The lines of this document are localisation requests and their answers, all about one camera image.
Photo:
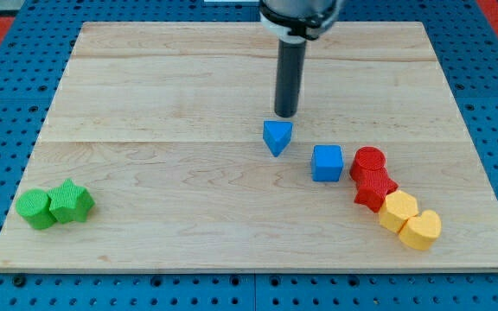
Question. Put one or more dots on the blue triangle block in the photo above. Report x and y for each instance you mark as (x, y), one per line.
(277, 135)

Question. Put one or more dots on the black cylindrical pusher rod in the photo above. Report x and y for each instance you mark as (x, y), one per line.
(288, 78)

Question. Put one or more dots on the blue cube block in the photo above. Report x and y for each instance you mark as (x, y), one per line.
(326, 163)

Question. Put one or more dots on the light wooden board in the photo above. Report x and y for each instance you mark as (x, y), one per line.
(162, 123)

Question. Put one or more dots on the red cylinder block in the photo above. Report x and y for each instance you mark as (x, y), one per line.
(367, 158)

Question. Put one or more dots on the red star block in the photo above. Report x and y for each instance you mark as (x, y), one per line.
(372, 187)

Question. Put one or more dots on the yellow hexagon block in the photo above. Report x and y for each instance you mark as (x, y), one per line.
(396, 209)

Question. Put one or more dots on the green star block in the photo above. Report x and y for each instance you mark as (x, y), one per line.
(70, 202)

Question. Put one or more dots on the yellow heart block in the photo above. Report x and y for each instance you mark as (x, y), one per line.
(421, 232)

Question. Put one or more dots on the green cylinder block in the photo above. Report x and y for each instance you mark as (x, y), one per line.
(33, 206)

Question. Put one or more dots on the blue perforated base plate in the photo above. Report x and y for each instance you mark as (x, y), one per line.
(32, 58)

